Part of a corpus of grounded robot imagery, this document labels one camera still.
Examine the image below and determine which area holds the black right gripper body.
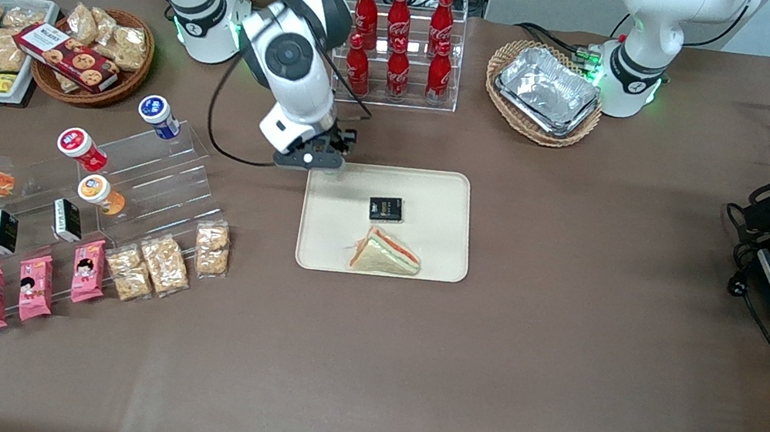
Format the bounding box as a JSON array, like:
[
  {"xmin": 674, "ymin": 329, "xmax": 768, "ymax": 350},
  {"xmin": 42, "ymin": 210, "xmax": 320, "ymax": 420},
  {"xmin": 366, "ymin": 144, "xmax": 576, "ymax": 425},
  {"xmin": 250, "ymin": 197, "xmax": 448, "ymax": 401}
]
[{"xmin": 300, "ymin": 120, "xmax": 352, "ymax": 162}]

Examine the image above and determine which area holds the beige plastic tray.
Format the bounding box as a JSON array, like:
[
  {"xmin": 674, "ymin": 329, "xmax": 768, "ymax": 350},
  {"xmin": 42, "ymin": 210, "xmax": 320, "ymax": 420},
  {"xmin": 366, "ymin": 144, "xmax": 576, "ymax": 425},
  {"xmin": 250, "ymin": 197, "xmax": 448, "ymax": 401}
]
[{"xmin": 292, "ymin": 148, "xmax": 485, "ymax": 295}]

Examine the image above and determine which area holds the blue gum bottle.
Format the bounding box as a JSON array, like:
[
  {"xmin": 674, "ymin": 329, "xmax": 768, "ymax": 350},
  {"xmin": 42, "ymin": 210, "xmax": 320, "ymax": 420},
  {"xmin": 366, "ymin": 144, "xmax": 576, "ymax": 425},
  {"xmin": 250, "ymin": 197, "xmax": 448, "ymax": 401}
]
[{"xmin": 134, "ymin": 93, "xmax": 186, "ymax": 143}]

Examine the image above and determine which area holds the aluminium foil tray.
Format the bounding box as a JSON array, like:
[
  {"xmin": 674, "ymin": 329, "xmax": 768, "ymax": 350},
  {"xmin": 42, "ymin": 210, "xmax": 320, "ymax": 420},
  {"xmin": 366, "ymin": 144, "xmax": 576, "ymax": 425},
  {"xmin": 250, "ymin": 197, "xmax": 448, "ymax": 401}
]
[{"xmin": 488, "ymin": 40, "xmax": 608, "ymax": 143}]

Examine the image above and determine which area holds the orange gum bottle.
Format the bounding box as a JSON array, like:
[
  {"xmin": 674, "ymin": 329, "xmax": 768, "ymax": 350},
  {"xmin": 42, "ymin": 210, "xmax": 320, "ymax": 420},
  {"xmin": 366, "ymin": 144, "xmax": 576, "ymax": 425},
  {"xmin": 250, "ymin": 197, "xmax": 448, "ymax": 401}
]
[{"xmin": 74, "ymin": 172, "xmax": 130, "ymax": 218}]

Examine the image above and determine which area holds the red gum bottle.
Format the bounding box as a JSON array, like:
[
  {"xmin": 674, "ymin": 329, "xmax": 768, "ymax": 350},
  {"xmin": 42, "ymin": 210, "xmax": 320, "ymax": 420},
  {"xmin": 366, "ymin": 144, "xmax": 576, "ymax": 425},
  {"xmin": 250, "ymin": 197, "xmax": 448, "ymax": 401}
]
[{"xmin": 53, "ymin": 125, "xmax": 113, "ymax": 175}]

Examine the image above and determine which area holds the clear acrylic bottle rack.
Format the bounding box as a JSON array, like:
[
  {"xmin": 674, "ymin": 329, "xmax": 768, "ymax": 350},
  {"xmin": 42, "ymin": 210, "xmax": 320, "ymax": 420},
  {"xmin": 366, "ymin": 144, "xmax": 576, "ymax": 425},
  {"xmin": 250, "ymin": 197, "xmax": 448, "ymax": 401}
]
[{"xmin": 318, "ymin": 0, "xmax": 474, "ymax": 122}]

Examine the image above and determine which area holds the red cola bottle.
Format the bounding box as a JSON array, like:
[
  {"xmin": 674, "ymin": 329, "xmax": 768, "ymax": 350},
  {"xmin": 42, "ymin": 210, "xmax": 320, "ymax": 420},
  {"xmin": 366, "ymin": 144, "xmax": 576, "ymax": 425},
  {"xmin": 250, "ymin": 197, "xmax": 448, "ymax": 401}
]
[
  {"xmin": 382, "ymin": 0, "xmax": 416, "ymax": 52},
  {"xmin": 380, "ymin": 36, "xmax": 416, "ymax": 103},
  {"xmin": 339, "ymin": 32, "xmax": 378, "ymax": 100},
  {"xmin": 423, "ymin": 38, "xmax": 458, "ymax": 106},
  {"xmin": 348, "ymin": 0, "xmax": 383, "ymax": 51},
  {"xmin": 425, "ymin": 0, "xmax": 459, "ymax": 56}
]

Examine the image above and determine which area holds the small black box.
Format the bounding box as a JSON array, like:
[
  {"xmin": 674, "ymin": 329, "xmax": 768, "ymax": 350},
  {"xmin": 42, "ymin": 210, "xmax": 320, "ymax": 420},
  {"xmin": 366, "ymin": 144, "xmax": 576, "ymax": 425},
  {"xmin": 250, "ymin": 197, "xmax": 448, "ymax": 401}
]
[
  {"xmin": 48, "ymin": 196, "xmax": 89, "ymax": 245},
  {"xmin": 0, "ymin": 208, "xmax": 22, "ymax": 258},
  {"xmin": 366, "ymin": 194, "xmax": 406, "ymax": 227}
]

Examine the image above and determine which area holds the clear acrylic step stand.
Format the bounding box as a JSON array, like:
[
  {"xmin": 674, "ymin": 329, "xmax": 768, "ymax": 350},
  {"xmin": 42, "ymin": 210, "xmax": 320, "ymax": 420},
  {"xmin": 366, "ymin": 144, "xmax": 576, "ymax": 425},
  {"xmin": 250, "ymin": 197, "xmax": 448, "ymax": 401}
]
[
  {"xmin": 66, "ymin": 104, "xmax": 236, "ymax": 255},
  {"xmin": 0, "ymin": 156, "xmax": 97, "ymax": 292}
]

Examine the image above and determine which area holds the clear peanut crisp pack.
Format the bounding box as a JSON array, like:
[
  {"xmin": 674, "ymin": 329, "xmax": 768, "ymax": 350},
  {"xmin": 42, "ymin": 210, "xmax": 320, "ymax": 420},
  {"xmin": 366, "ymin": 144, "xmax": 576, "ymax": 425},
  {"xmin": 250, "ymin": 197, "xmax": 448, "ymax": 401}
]
[
  {"xmin": 99, "ymin": 242, "xmax": 159, "ymax": 306},
  {"xmin": 189, "ymin": 216, "xmax": 236, "ymax": 280},
  {"xmin": 132, "ymin": 230, "xmax": 198, "ymax": 302}
]

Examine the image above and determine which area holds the light wicker basket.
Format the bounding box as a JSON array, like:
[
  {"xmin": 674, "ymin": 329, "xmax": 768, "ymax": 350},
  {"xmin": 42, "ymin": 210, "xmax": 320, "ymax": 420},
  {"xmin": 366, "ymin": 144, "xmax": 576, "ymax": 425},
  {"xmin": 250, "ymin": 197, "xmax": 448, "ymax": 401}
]
[{"xmin": 476, "ymin": 34, "xmax": 613, "ymax": 155}]

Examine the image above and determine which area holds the brown wicker basket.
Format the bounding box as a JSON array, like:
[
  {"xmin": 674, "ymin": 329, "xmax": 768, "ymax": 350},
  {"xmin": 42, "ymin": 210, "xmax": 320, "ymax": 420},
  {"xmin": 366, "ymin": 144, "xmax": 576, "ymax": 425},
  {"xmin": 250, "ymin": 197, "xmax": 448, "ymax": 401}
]
[{"xmin": 25, "ymin": 0, "xmax": 161, "ymax": 118}]

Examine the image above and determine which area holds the red cookie box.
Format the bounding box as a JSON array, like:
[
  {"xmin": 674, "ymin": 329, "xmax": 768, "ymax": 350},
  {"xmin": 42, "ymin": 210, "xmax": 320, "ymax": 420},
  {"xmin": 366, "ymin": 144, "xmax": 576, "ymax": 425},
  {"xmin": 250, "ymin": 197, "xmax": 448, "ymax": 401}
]
[{"xmin": 8, "ymin": 19, "xmax": 126, "ymax": 97}]

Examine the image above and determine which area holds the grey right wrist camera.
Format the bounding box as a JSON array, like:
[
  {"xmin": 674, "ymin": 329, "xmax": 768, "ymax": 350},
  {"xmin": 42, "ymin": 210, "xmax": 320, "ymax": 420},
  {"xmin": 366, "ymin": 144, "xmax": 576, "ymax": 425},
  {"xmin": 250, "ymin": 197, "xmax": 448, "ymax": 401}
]
[{"xmin": 272, "ymin": 141, "xmax": 347, "ymax": 179}]

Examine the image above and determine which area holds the black cable bundle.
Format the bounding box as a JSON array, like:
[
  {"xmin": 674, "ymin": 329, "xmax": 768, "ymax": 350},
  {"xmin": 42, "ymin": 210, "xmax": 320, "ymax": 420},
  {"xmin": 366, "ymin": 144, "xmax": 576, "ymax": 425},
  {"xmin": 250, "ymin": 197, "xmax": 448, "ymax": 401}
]
[{"xmin": 704, "ymin": 199, "xmax": 770, "ymax": 352}]

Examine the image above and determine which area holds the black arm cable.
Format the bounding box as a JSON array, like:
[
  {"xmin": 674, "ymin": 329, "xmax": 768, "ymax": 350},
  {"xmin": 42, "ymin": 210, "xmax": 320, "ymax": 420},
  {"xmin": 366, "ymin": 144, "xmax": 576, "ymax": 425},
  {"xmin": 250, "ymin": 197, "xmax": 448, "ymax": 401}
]
[{"xmin": 200, "ymin": 44, "xmax": 296, "ymax": 171}]

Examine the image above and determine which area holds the black base cable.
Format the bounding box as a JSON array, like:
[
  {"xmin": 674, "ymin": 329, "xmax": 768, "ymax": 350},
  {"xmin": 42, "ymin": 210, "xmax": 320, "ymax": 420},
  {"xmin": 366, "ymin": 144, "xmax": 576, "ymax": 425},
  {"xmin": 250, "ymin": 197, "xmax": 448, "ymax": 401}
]
[{"xmin": 511, "ymin": 19, "xmax": 608, "ymax": 67}]

